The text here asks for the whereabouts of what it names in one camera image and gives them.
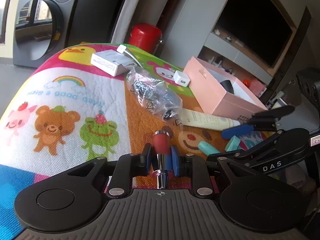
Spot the teal small case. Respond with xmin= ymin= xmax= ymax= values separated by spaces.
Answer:
xmin=197 ymin=136 xmax=241 ymax=156

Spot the cream lotion tube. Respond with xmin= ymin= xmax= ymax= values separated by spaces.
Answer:
xmin=180 ymin=108 xmax=241 ymax=131

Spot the red metal handle tool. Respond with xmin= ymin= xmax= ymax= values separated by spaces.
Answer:
xmin=151 ymin=130 xmax=173 ymax=190

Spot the white charger adapter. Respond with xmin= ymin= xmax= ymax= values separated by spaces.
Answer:
xmin=173 ymin=70 xmax=190 ymax=87

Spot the clear plastic bag with parts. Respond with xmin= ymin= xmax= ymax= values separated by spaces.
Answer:
xmin=126 ymin=67 xmax=183 ymax=127

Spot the white cable with plug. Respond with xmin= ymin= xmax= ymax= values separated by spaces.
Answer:
xmin=117 ymin=44 xmax=143 ymax=68

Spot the white product box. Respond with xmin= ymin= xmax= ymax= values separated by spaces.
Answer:
xmin=91 ymin=50 xmax=137 ymax=77

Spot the pink cardboard box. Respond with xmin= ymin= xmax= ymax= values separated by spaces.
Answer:
xmin=183 ymin=57 xmax=267 ymax=121

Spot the colourful cartoon play mat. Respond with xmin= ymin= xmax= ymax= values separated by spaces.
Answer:
xmin=1 ymin=43 xmax=263 ymax=239

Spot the grey TV shelf unit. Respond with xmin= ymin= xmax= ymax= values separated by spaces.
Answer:
xmin=197 ymin=27 xmax=298 ymax=98

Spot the black television screen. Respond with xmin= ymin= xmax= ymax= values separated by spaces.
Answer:
xmin=217 ymin=0 xmax=292 ymax=67

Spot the red cylindrical canister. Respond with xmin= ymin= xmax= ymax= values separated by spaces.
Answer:
xmin=128 ymin=23 xmax=162 ymax=54

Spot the grey washing machine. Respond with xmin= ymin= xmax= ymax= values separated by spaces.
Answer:
xmin=13 ymin=0 xmax=76 ymax=68

